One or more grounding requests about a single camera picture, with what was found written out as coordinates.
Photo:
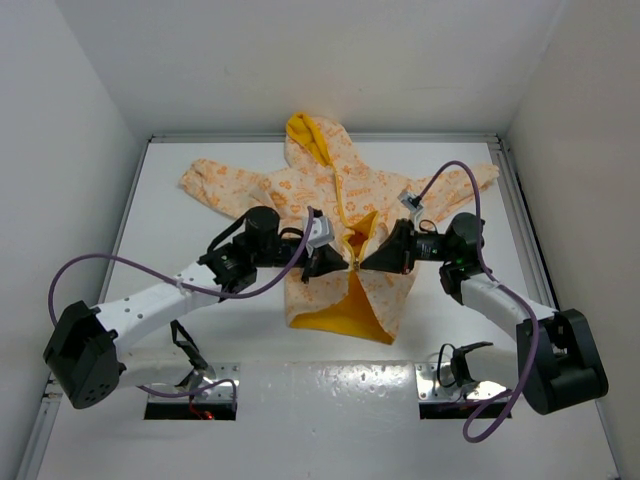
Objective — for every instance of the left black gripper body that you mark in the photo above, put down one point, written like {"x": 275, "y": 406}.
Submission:
{"x": 281, "y": 254}

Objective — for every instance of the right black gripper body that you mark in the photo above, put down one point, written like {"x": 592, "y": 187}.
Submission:
{"x": 432, "y": 247}

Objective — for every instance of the orange patterned hooded jacket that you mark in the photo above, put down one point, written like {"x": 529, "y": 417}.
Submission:
{"x": 325, "y": 172}

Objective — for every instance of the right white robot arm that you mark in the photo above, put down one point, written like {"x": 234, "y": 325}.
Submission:
{"x": 556, "y": 364}

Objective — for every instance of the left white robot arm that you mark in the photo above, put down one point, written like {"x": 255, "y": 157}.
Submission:
{"x": 86, "y": 350}

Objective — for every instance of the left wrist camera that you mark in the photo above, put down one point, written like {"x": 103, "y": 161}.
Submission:
{"x": 322, "y": 233}

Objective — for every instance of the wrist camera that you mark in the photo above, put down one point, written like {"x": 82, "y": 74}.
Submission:
{"x": 412, "y": 202}
{"x": 322, "y": 233}

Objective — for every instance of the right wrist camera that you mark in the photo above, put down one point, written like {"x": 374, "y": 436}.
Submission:
{"x": 412, "y": 202}

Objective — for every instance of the aluminium table frame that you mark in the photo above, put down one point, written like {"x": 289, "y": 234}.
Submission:
{"x": 313, "y": 405}

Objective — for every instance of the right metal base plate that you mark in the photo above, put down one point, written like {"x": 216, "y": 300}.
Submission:
{"x": 435, "y": 386}

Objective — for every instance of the metal base plate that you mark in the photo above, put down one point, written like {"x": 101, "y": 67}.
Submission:
{"x": 435, "y": 386}
{"x": 218, "y": 385}

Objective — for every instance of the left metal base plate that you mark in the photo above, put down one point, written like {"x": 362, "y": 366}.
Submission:
{"x": 218, "y": 385}

